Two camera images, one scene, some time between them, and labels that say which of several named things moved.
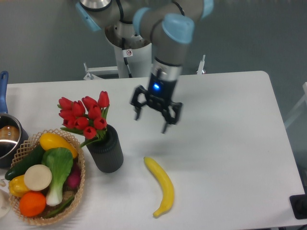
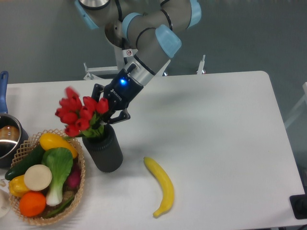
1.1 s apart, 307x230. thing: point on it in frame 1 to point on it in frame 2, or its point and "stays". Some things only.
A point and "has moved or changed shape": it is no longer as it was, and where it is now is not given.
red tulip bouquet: (88, 117) has moved or changed shape
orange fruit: (32, 203) stays
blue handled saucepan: (13, 134) stays
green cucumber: (34, 157) stays
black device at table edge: (299, 205) stays
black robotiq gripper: (160, 93) to (121, 91)
